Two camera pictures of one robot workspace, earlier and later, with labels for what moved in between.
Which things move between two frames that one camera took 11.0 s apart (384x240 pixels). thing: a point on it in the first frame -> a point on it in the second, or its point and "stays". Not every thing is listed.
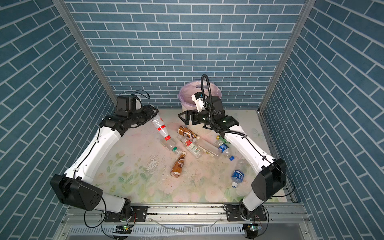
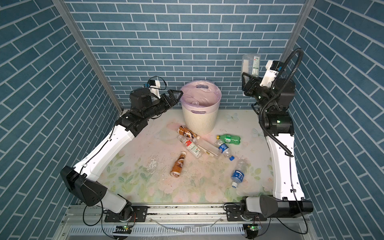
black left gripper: [148, 112] -> [172, 101]
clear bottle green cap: [169, 144] -> [250, 64]
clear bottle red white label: [190, 146] stays
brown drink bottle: [176, 169] stays
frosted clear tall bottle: [207, 146] stays
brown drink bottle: [184, 131] stays
